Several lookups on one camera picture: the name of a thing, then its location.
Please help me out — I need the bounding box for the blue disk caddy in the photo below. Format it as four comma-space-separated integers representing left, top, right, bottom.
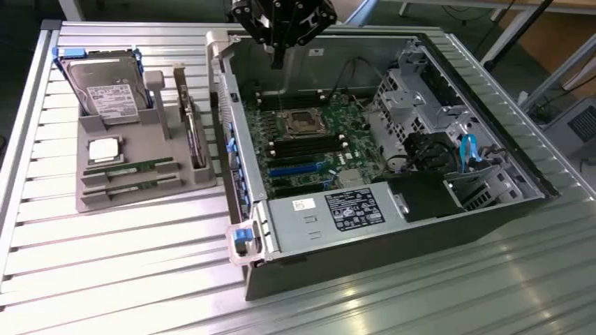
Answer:
50, 46, 156, 117

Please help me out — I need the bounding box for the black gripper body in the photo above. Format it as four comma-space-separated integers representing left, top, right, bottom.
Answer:
230, 0, 339, 40

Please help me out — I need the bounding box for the green motherboard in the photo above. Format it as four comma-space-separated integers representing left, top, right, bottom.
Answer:
242, 82, 388, 200

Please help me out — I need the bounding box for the black power wire bundle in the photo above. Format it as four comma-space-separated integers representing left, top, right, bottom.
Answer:
400, 133, 462, 172

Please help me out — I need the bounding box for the blue case latch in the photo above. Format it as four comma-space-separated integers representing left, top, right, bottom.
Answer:
231, 228, 254, 246

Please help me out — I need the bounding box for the white desk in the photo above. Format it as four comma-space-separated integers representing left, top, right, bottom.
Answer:
398, 0, 596, 15

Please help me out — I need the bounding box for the black open PC case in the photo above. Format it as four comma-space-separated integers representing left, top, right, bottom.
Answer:
204, 29, 560, 302

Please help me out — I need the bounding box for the silver metal disk bay cage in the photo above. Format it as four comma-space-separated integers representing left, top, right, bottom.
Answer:
371, 40, 483, 169

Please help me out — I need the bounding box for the grey computer tower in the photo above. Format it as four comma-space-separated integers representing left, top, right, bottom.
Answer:
547, 96, 596, 162

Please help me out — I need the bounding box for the silver CPU chip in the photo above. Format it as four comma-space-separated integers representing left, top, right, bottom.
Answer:
88, 139, 124, 163

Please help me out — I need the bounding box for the blue data wire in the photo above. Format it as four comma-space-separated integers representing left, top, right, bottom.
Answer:
458, 133, 487, 174

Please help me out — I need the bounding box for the black RAM slot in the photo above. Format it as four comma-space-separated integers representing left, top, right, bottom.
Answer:
254, 88, 327, 99
256, 100, 330, 112
255, 96, 330, 107
274, 142, 351, 154
274, 147, 352, 159
271, 134, 348, 146
271, 138, 351, 150
255, 92, 328, 103

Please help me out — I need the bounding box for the graphics card with metal bracket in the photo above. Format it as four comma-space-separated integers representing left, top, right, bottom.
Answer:
172, 62, 210, 172

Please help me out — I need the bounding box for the green RAM stick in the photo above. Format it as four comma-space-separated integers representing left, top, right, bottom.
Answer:
95, 159, 172, 176
99, 177, 178, 195

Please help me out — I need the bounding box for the white desk leg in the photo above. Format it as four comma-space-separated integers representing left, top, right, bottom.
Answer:
480, 0, 538, 67

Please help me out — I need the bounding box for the blue expansion slot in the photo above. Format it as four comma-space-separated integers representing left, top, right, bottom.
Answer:
270, 163, 330, 178

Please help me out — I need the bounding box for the thin black wire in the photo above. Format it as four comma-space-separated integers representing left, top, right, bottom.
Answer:
335, 57, 391, 101

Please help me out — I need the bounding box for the CPU socket with metal frame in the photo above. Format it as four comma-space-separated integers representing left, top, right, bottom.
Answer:
276, 109, 323, 136

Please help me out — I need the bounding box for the silver hard disk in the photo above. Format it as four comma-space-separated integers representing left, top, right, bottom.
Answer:
63, 57, 142, 126

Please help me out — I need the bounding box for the grey power supply unit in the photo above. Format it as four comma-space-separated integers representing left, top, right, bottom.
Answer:
266, 181, 407, 253

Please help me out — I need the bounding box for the blue card retainer strip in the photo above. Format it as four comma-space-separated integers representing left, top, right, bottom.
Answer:
226, 136, 254, 207

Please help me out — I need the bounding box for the black expansion slot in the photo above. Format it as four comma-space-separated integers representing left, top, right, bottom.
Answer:
267, 156, 328, 169

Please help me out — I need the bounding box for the grey parts rack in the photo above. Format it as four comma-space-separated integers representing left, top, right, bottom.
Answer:
76, 69, 219, 214

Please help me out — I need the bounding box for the silver chipset heatsink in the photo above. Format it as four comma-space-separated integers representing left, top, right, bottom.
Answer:
335, 170, 368, 186

